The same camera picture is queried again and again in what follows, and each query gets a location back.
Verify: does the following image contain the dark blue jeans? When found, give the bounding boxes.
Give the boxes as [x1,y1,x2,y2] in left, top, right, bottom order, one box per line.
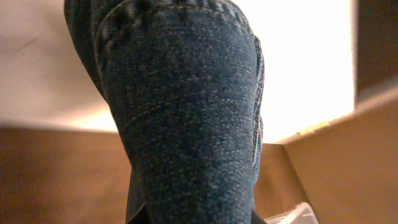
[63,0,264,224]

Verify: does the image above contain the clear plastic storage bin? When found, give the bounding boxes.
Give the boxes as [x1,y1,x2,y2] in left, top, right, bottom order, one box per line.
[264,202,319,224]

